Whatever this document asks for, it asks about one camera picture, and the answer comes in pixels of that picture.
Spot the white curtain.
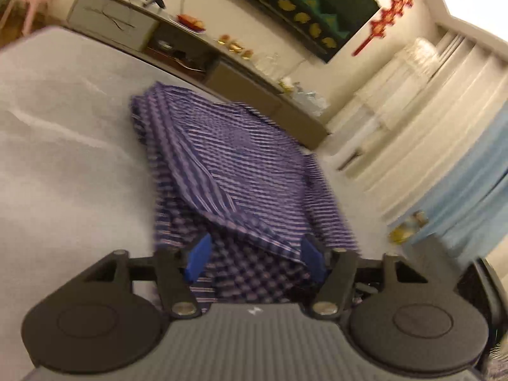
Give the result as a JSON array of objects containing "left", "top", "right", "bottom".
[{"left": 329, "top": 28, "right": 508, "bottom": 223}]

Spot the red fruit plate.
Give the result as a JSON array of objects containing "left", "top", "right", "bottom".
[{"left": 177, "top": 14, "right": 207, "bottom": 32}]

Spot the red knot wall ornament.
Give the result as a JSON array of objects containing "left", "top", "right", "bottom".
[{"left": 352, "top": 0, "right": 417, "bottom": 57}]

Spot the light blue curtain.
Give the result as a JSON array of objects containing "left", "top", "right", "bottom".
[{"left": 409, "top": 103, "right": 508, "bottom": 263}]

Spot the long grey media cabinet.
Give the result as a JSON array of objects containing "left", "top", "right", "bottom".
[{"left": 67, "top": 0, "right": 330, "bottom": 149}]

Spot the purple plaid shirt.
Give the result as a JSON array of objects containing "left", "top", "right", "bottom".
[{"left": 129, "top": 81, "right": 360, "bottom": 314}]

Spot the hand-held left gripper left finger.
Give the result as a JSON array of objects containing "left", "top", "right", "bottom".
[{"left": 81, "top": 233, "right": 213, "bottom": 320}]

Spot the clear drinking glasses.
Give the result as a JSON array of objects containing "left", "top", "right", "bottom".
[{"left": 256, "top": 52, "right": 280, "bottom": 74}]

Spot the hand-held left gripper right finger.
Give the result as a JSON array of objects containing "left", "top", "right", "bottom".
[{"left": 299, "top": 236, "right": 428, "bottom": 320}]

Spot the yellow bottle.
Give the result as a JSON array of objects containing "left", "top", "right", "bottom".
[{"left": 391, "top": 210, "right": 429, "bottom": 244}]

